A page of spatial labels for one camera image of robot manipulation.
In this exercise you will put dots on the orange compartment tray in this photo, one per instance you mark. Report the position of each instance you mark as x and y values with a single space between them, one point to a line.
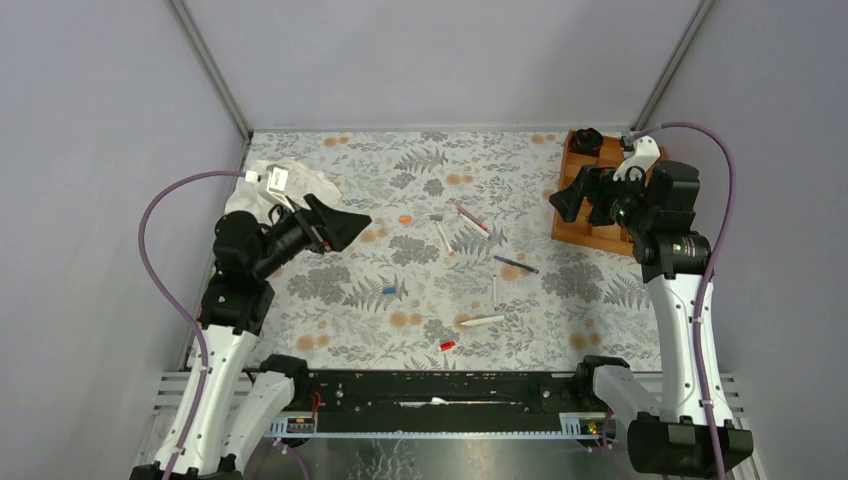
590 147

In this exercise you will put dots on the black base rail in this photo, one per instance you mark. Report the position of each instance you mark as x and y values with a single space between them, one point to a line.
363 403

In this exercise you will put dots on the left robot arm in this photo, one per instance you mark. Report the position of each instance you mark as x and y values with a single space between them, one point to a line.
210 439

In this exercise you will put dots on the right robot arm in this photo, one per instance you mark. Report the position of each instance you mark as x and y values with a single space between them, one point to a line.
689 430

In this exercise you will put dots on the white pen orange tip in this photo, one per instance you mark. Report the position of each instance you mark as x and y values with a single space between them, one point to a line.
438 222

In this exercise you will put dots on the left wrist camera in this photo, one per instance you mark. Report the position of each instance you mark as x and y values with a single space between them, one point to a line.
270 184

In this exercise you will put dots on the white pen blue tip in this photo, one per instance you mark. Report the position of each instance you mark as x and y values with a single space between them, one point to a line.
482 321

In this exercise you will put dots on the floral table mat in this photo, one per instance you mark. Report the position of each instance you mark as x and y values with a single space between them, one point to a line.
330 310

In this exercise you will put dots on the purple pen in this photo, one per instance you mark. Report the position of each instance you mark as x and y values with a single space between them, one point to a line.
516 264

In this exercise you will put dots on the white crumpled cloth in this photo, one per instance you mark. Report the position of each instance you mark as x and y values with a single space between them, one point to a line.
302 181

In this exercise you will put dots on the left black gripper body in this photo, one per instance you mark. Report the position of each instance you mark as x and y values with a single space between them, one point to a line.
314 236

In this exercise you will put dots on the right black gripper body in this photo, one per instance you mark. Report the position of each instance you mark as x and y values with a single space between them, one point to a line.
600 184

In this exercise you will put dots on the pink red pen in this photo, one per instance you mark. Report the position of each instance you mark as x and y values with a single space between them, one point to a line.
478 224

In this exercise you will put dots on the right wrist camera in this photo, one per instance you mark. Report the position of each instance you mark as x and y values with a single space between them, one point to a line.
640 154

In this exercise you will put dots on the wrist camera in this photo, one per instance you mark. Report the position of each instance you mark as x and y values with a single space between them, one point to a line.
270 184
640 154

